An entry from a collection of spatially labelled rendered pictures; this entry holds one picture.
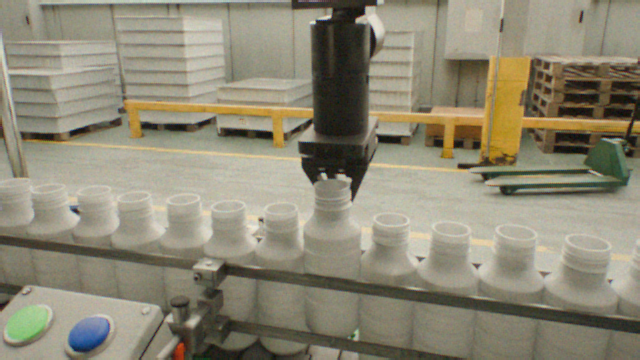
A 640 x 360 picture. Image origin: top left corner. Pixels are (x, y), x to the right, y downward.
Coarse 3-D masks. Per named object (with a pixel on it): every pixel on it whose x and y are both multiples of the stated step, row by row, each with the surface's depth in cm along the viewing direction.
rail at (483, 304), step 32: (96, 256) 53; (128, 256) 52; (160, 256) 51; (416, 256) 51; (0, 288) 59; (320, 288) 47; (352, 288) 46; (384, 288) 45; (416, 288) 44; (576, 320) 41; (608, 320) 40; (384, 352) 47; (416, 352) 46
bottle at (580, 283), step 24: (576, 240) 44; (600, 240) 43; (576, 264) 41; (600, 264) 41; (552, 288) 43; (576, 288) 41; (600, 288) 41; (600, 312) 41; (552, 336) 43; (576, 336) 42; (600, 336) 42
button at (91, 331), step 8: (88, 320) 38; (96, 320) 38; (104, 320) 38; (72, 328) 38; (80, 328) 37; (88, 328) 37; (96, 328) 37; (104, 328) 37; (72, 336) 37; (80, 336) 37; (88, 336) 37; (96, 336) 37; (104, 336) 37; (72, 344) 36; (80, 344) 36; (88, 344) 36; (96, 344) 37
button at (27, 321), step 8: (24, 312) 39; (32, 312) 39; (40, 312) 39; (16, 320) 39; (24, 320) 39; (32, 320) 39; (40, 320) 39; (8, 328) 38; (16, 328) 38; (24, 328) 38; (32, 328) 38; (16, 336) 38; (24, 336) 38
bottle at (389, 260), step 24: (384, 216) 48; (384, 240) 46; (408, 240) 47; (384, 264) 46; (408, 264) 46; (360, 312) 49; (384, 312) 47; (408, 312) 47; (360, 336) 50; (384, 336) 48; (408, 336) 48
